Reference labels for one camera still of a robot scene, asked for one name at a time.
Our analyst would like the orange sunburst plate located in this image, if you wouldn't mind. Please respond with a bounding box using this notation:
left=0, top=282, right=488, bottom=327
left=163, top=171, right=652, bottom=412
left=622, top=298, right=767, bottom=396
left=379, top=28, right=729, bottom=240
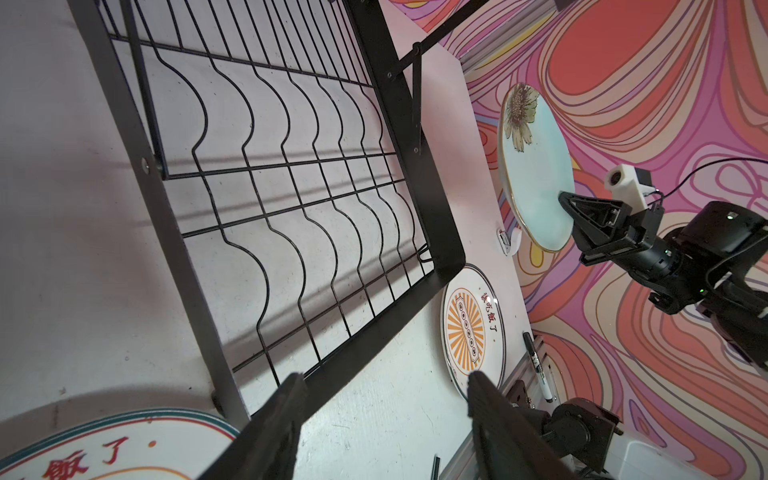
left=440, top=264, right=507, bottom=399
left=1, top=408, right=239, bottom=479

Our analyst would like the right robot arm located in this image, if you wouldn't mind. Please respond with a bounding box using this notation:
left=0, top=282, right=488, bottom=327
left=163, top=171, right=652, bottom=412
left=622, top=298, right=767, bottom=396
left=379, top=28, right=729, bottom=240
left=558, top=192, right=767, bottom=376

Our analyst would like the right orange sunburst plate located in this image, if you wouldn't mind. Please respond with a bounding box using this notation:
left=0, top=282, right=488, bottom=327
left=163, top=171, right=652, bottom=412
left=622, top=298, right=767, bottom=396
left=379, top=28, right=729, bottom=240
left=440, top=264, right=507, bottom=399

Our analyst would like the metal rod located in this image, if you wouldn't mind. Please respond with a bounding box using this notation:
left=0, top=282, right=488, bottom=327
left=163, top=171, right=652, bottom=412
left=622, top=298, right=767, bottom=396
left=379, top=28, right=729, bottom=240
left=429, top=455, right=441, bottom=480

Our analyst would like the pale green flower plate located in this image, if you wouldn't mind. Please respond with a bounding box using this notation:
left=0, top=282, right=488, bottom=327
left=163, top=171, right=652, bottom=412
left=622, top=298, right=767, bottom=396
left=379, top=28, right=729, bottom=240
left=497, top=83, right=575, bottom=252

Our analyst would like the black wire dish rack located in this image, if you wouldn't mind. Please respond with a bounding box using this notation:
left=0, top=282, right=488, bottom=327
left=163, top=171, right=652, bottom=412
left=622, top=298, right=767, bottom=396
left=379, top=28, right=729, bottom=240
left=69, top=1, right=466, bottom=427

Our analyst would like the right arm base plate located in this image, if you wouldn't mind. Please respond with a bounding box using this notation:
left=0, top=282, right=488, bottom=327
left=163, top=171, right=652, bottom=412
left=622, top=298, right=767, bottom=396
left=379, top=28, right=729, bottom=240
left=505, top=379, right=623, bottom=479

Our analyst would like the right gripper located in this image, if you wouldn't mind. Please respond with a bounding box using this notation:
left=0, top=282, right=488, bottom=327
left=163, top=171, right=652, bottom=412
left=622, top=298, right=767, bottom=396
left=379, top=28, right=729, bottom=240
left=558, top=192, right=683, bottom=288

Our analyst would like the small white table clip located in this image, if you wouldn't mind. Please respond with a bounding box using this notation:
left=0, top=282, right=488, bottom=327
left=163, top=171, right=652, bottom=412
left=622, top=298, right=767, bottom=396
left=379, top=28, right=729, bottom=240
left=496, top=226, right=522, bottom=256

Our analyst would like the black marker pen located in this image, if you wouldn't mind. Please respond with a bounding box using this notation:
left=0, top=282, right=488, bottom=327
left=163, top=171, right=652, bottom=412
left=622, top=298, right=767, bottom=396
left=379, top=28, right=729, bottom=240
left=522, top=331, right=555, bottom=403

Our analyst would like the left orange sunburst plate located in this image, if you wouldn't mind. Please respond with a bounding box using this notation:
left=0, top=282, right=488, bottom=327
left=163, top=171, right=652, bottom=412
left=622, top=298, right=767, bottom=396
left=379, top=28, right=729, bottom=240
left=1, top=408, right=239, bottom=479

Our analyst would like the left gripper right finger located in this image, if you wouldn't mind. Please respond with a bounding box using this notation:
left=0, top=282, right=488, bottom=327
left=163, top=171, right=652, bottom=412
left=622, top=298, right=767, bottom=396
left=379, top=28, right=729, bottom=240
left=467, top=371, right=576, bottom=480

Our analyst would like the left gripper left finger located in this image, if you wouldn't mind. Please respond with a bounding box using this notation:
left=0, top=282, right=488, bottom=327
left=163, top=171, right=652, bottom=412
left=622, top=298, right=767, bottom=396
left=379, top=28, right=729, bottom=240
left=201, top=373, right=308, bottom=479

